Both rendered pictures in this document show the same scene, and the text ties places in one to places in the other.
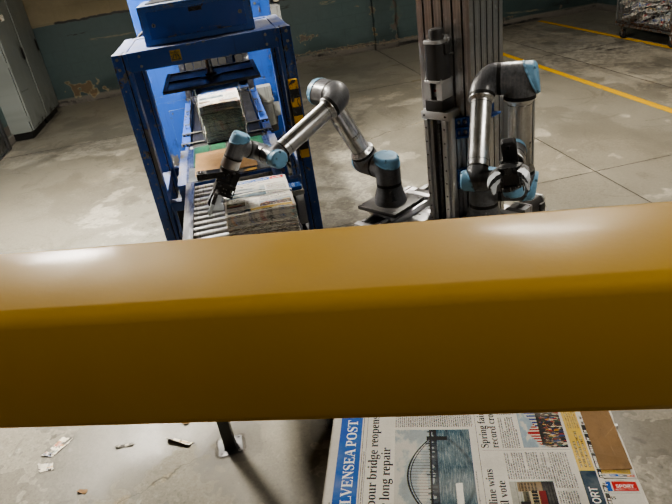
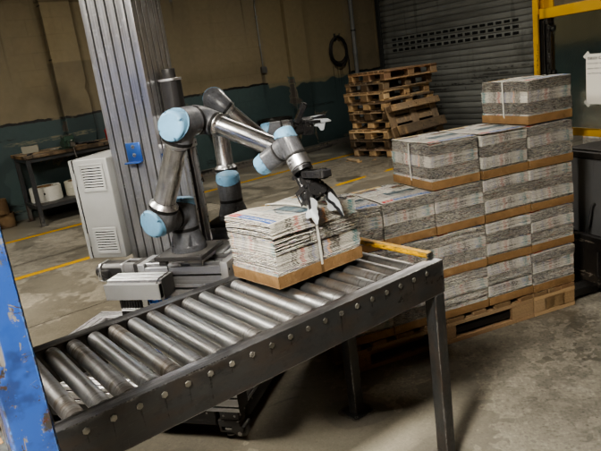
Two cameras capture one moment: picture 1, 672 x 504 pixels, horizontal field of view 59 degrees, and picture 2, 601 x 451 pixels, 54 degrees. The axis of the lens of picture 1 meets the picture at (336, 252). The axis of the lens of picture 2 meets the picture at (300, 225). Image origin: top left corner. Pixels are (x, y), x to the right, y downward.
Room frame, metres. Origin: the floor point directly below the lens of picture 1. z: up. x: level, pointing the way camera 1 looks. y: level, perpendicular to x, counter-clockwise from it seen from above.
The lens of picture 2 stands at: (3.33, 2.10, 1.50)
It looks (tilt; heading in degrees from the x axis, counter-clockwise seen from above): 15 degrees down; 241
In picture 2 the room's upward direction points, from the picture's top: 8 degrees counter-clockwise
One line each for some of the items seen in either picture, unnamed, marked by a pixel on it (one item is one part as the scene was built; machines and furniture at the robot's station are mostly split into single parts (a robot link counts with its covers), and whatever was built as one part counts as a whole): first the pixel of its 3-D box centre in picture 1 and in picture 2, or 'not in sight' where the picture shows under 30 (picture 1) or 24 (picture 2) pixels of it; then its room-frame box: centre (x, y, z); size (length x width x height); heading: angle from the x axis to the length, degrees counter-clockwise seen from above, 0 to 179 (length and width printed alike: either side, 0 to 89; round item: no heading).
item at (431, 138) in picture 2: not in sight; (432, 137); (1.20, -0.24, 1.06); 0.37 x 0.29 x 0.01; 81
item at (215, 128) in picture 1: (222, 114); not in sight; (4.25, 0.64, 0.93); 0.38 x 0.30 x 0.26; 7
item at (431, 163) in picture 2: not in sight; (434, 160); (1.21, -0.23, 0.95); 0.38 x 0.29 x 0.23; 81
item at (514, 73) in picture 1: (518, 134); (221, 140); (2.15, -0.75, 1.19); 0.15 x 0.12 x 0.55; 68
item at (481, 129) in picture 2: not in sight; (480, 129); (0.92, -0.17, 1.06); 0.37 x 0.28 x 0.01; 81
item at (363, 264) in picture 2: not in sight; (356, 265); (2.16, 0.37, 0.77); 0.47 x 0.05 x 0.05; 97
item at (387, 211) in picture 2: not in sight; (419, 261); (1.34, -0.25, 0.42); 1.17 x 0.39 x 0.83; 170
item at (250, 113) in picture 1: (225, 120); not in sight; (4.81, 0.72, 0.75); 1.53 x 0.64 x 0.10; 7
